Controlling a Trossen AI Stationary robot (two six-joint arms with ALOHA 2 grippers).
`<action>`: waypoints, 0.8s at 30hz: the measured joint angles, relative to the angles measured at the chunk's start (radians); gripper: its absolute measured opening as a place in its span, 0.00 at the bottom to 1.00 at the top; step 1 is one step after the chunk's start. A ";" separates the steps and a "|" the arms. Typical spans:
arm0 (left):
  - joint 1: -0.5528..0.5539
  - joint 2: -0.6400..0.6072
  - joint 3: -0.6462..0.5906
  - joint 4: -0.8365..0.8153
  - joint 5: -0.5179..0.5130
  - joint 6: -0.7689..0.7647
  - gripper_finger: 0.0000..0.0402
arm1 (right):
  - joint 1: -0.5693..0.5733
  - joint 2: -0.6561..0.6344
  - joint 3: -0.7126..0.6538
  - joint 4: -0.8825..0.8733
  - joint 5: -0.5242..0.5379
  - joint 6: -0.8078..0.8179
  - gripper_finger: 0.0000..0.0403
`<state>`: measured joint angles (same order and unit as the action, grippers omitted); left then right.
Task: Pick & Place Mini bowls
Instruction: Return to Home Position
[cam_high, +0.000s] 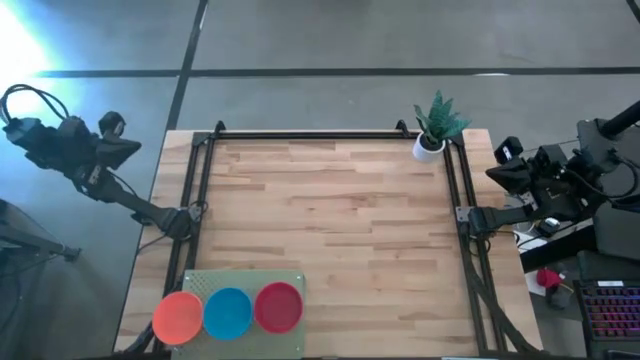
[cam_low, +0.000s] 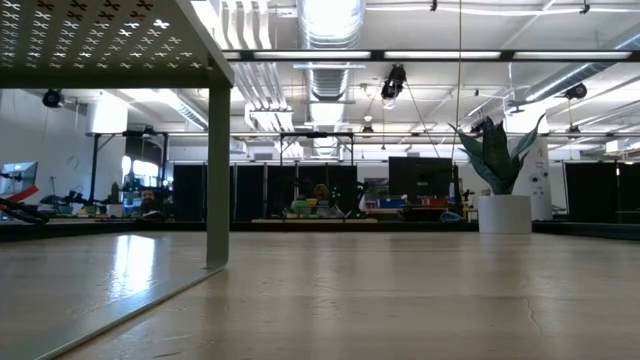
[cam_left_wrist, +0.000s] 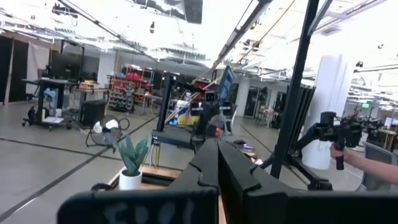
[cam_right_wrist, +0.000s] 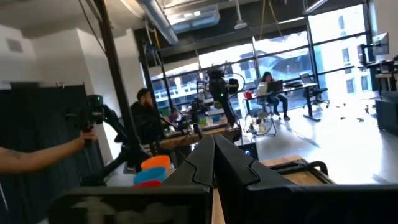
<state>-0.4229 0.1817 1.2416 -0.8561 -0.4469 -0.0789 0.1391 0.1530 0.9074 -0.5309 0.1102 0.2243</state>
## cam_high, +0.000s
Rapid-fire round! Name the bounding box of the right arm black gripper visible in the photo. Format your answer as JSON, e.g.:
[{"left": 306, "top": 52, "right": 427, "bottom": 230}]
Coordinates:
[{"left": 485, "top": 135, "right": 556, "bottom": 209}]

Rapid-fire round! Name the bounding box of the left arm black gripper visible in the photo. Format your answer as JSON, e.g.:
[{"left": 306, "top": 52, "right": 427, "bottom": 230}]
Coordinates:
[{"left": 74, "top": 110, "right": 143, "bottom": 184}]

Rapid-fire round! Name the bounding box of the small orange plastic bowl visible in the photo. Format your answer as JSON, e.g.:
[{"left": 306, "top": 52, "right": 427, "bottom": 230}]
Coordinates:
[{"left": 151, "top": 291, "right": 205, "bottom": 346}]

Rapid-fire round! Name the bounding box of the small blue plastic bowl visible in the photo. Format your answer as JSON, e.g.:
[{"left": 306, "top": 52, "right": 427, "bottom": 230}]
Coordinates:
[{"left": 202, "top": 286, "right": 254, "bottom": 342}]

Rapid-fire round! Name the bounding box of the small red plastic bowl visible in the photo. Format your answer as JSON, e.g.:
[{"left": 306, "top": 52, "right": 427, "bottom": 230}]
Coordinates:
[{"left": 253, "top": 281, "right": 305, "bottom": 335}]

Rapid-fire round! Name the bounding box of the small black white device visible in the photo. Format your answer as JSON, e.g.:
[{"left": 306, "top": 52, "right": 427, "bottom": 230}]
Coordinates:
[{"left": 537, "top": 216, "right": 562, "bottom": 236}]

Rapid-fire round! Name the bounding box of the white paper sheet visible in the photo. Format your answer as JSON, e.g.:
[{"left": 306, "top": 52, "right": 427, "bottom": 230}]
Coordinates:
[{"left": 514, "top": 232, "right": 549, "bottom": 256}]

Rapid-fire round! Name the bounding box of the black metal bar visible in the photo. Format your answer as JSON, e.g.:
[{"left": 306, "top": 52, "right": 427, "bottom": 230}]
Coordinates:
[{"left": 519, "top": 225, "right": 599, "bottom": 274}]

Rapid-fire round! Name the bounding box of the green plant in white pot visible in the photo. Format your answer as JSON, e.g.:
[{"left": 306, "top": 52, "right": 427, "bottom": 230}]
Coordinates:
[{"left": 412, "top": 89, "right": 472, "bottom": 165}]

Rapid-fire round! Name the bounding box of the small red object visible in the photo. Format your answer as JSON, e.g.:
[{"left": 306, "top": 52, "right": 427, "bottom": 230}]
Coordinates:
[{"left": 535, "top": 267, "right": 564, "bottom": 290}]

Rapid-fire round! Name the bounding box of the dark metal stand base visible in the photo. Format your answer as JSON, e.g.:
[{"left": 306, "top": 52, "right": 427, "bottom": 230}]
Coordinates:
[{"left": 0, "top": 198, "right": 82, "bottom": 264}]

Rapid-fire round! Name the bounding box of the black pole stand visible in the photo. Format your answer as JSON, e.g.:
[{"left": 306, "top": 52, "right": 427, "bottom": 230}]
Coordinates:
[{"left": 598, "top": 98, "right": 640, "bottom": 140}]

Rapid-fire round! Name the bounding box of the small dark grey device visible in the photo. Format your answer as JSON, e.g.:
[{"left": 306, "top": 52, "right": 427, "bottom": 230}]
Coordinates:
[{"left": 544, "top": 287, "right": 574, "bottom": 312}]

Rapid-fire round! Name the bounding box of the backlit computer keyboard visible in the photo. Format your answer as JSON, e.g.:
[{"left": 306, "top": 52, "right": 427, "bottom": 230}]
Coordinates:
[{"left": 574, "top": 279, "right": 640, "bottom": 344}]

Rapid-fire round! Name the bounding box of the black aluminium frame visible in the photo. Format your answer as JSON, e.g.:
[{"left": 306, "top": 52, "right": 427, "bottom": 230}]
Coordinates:
[{"left": 149, "top": 119, "right": 546, "bottom": 359}]

